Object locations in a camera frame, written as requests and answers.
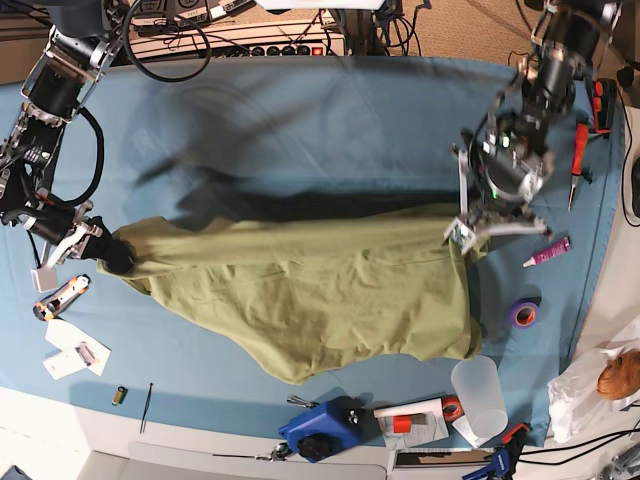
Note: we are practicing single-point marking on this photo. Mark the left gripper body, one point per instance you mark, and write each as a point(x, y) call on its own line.
point(484, 214)

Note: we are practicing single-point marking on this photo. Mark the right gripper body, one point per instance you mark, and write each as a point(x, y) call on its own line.
point(66, 234)

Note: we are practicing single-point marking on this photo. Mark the olive green t-shirt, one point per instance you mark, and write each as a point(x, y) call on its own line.
point(309, 296)

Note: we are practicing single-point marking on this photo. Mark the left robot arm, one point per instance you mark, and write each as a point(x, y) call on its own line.
point(505, 162)

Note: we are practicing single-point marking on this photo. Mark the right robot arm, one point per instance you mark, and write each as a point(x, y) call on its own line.
point(84, 39)

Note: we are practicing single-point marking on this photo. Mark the orange utility knife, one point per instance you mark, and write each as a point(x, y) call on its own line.
point(54, 304)

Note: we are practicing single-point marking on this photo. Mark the white paper cards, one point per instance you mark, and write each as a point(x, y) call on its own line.
point(76, 351)

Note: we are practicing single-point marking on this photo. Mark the pink glue tube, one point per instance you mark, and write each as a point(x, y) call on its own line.
point(558, 248)

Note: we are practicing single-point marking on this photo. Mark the purple tape roll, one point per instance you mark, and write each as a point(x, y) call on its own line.
point(524, 312)

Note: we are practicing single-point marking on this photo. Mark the blue table cloth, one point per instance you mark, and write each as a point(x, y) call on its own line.
point(279, 139)

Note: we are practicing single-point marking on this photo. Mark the small green battery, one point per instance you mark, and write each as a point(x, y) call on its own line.
point(119, 395)

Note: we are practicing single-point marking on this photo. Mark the translucent plastic cup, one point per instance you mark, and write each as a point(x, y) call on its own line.
point(477, 386)

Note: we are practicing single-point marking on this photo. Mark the orange screwdriver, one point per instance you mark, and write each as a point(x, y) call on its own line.
point(580, 142)

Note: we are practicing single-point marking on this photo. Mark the black tweezers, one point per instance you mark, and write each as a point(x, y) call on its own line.
point(146, 408)

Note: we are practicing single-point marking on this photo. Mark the orange tape roll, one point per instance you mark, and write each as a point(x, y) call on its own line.
point(452, 408)

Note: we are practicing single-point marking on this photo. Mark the orange black tool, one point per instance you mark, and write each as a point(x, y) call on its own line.
point(602, 94)

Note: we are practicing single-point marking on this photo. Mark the white plastic bag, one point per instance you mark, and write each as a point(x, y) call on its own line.
point(600, 382)

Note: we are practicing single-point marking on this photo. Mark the blue clamp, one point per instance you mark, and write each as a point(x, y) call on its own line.
point(502, 462)

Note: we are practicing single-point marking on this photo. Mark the blue plastic box device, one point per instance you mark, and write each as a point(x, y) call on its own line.
point(325, 429)

